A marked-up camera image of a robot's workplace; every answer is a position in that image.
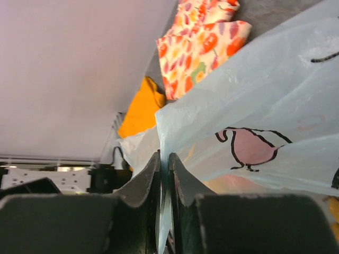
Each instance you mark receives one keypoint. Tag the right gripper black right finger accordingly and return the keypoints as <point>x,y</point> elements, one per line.
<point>205,222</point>

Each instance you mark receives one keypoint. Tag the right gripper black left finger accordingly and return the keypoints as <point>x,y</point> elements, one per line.
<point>40,219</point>

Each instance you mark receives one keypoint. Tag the light blue plastic bag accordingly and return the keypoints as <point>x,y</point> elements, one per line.
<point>264,122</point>

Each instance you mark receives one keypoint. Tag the floral orange cloth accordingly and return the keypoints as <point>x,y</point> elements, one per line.
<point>202,37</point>

